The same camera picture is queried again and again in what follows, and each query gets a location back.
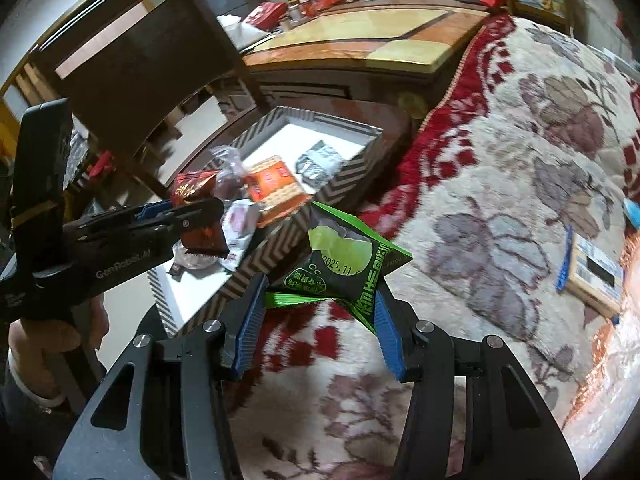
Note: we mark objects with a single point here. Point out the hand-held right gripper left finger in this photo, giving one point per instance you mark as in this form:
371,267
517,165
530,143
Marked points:
250,330

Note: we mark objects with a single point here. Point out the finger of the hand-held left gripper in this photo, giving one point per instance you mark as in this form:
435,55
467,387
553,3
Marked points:
187,222
130,216

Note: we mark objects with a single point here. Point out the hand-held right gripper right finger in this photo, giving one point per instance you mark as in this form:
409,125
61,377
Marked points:
389,340

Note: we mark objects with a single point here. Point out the red-brown snack packet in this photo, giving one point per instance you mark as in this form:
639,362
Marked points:
192,185

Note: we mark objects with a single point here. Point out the striped cardboard box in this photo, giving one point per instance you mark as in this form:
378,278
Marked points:
280,255

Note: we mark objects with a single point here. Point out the orange cracker packet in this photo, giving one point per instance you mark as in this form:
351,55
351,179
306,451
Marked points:
275,185

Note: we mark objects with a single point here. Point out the green snack packet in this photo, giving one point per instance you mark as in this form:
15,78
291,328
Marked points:
340,255

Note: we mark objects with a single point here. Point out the white grey printed snack packet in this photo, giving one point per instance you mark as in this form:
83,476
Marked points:
320,165

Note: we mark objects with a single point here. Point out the person's left forearm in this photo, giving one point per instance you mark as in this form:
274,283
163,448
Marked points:
20,420

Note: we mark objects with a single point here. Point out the person's left hand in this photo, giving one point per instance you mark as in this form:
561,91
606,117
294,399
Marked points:
45,355

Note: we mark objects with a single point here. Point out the white pink snack packet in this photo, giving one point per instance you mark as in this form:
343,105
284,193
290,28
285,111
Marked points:
240,230

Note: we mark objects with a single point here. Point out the dark wooden chair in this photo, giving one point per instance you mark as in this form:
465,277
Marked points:
140,75

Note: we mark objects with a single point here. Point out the white plastic bag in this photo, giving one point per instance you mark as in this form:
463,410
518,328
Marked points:
245,32

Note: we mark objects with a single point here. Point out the floral cream red blanket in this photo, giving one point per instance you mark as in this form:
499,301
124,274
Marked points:
500,160

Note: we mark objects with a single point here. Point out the cardboard parcel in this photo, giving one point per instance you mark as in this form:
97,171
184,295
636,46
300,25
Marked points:
590,270

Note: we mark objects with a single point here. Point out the red gift box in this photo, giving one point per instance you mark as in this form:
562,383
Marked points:
265,14

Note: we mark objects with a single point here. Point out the pink blanket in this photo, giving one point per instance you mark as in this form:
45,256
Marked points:
610,385

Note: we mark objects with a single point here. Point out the wooden table with glass top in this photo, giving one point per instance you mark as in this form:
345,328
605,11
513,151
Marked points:
360,45

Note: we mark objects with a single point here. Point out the blue white snack packet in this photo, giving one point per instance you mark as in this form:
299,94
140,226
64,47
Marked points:
631,210

